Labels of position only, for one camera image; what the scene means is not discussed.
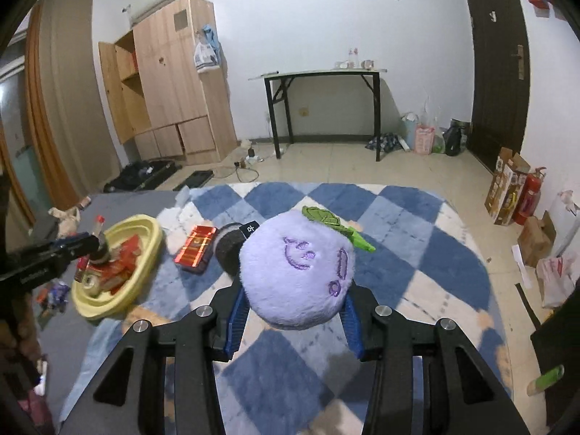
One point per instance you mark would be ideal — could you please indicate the brown cardboard box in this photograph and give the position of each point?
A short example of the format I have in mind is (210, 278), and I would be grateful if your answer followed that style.
(534, 240)

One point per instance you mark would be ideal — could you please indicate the white towel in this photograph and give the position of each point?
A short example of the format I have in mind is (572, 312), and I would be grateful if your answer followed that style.
(174, 220)

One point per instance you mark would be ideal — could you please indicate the blue checkered blanket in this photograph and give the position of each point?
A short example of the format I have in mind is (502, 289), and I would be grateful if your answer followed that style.
(408, 244)

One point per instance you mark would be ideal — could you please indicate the black round sponge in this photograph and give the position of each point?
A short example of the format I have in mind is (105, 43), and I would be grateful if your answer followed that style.
(229, 249)

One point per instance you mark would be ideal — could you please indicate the dark brown door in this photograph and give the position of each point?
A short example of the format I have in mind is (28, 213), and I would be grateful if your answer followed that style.
(494, 77)

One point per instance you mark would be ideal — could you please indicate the white red plastic bag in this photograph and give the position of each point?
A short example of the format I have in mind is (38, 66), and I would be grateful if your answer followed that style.
(555, 281)

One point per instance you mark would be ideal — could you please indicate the white power strip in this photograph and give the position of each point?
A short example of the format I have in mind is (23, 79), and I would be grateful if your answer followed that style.
(254, 161)

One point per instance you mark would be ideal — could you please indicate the red fire extinguisher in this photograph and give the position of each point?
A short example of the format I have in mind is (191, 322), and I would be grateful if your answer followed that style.
(528, 199)

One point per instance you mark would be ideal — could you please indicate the beige curtain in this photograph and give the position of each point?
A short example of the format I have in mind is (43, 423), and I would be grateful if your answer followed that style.
(68, 99)

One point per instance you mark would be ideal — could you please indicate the blue packet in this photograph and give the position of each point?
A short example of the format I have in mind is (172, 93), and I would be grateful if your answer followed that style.
(59, 294)

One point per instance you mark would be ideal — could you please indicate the white printed plastic bag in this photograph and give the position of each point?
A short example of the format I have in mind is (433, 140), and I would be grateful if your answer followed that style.
(206, 60)

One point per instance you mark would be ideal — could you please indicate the black cloth bag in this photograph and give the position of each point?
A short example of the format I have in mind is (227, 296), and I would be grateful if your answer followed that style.
(562, 340)

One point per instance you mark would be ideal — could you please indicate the printed cardboard box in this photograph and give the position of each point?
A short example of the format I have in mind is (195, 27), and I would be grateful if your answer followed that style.
(500, 190)

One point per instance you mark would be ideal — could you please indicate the white air conditioner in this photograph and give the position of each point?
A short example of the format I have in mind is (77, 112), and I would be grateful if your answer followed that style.
(154, 2)

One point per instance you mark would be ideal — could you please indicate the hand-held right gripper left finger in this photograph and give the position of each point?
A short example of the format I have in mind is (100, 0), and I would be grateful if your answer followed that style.
(235, 326)

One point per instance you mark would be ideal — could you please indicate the black folding table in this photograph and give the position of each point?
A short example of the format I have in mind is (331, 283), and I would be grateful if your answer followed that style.
(317, 74)

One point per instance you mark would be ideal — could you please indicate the purple plush toy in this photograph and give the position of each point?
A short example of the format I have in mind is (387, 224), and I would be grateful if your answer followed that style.
(294, 272)

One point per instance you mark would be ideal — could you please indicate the plaid cloth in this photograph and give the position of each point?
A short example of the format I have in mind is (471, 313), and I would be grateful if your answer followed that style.
(385, 142)

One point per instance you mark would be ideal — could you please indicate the clear bottle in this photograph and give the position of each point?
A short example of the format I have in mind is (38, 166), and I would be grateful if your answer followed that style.
(354, 58)

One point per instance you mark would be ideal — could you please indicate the yellow collapsible basin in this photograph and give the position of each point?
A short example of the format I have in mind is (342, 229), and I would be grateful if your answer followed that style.
(149, 240)

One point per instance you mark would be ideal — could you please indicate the wooden wardrobe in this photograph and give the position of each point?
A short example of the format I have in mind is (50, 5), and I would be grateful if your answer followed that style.
(181, 77)

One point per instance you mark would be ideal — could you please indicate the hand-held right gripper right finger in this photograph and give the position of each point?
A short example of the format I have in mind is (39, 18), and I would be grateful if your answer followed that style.
(353, 326)

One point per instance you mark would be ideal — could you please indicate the grey bed sheet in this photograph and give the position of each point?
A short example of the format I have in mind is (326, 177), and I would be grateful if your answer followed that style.
(136, 201)

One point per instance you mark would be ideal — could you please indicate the white green bag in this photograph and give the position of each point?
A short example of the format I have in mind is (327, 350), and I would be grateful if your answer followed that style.
(408, 129)

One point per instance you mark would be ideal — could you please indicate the black case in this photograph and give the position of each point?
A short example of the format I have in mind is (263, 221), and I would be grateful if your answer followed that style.
(140, 174)

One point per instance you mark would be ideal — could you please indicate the white paper bag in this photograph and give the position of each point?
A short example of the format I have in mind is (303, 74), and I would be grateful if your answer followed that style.
(568, 217)

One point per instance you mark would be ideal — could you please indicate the beige cloth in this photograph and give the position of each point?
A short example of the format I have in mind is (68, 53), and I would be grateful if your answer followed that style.
(65, 221)

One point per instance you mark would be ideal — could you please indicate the blue hanging cloth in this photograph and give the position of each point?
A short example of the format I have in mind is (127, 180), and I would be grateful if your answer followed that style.
(212, 36)

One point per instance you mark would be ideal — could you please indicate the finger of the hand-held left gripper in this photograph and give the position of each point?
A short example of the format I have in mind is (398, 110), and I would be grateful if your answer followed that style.
(77, 244)

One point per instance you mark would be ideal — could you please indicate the white paper strip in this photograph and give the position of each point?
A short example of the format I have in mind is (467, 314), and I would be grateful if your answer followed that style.
(522, 265)

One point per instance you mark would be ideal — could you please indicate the green lighter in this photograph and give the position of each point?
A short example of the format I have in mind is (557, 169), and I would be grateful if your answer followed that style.
(548, 378)

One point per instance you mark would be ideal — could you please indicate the pink packet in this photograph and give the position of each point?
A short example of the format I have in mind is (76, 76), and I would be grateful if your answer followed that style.
(425, 140)

